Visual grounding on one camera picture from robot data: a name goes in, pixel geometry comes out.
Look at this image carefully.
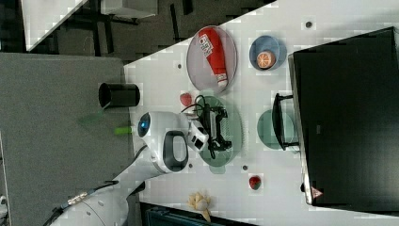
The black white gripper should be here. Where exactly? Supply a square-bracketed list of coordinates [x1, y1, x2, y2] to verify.
[200, 105, 232, 159]

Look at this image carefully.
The green plastic strainer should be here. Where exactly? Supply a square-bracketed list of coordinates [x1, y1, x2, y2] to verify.
[195, 91, 243, 174]

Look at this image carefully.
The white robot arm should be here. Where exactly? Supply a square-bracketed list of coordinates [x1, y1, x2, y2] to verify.
[50, 104, 231, 226]

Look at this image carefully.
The pink round plate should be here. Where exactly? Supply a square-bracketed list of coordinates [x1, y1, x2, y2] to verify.
[186, 25, 237, 93]

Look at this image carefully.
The green round plate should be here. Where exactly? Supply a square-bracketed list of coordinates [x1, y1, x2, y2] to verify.
[257, 110, 297, 150]

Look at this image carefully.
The red ketchup bottle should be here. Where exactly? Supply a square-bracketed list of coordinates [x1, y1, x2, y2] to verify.
[199, 27, 228, 88]

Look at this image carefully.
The orange slice toy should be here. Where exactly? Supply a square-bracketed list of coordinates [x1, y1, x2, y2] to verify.
[257, 51, 276, 70]

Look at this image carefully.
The red green toy strawberry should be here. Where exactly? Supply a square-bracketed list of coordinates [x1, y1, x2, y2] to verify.
[248, 175, 262, 190]

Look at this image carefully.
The blue bowl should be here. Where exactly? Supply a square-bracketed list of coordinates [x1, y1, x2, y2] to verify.
[248, 35, 287, 71]

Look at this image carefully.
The yellow toy garlic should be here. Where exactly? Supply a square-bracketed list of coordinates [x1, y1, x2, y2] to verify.
[187, 192, 211, 222]

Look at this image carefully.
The black cylindrical cup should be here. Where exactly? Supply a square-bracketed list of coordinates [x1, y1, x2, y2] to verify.
[99, 83, 140, 108]

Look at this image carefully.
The dark blue crate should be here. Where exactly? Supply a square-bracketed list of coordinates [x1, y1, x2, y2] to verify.
[140, 202, 255, 226]

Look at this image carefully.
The black toaster oven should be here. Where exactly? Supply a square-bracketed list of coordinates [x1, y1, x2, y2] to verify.
[288, 27, 399, 215]

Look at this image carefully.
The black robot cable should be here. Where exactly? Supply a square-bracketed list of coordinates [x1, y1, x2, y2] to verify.
[180, 94, 211, 126]

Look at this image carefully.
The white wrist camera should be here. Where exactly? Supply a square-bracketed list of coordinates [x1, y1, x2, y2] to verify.
[187, 121, 209, 153]

